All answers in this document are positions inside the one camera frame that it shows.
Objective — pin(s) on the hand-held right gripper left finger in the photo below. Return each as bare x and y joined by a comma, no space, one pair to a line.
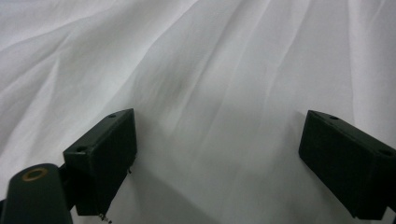
102,158

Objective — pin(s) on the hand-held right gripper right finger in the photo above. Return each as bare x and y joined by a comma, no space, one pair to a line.
345,168

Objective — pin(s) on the white tiered skirt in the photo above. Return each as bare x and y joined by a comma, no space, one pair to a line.
199,62

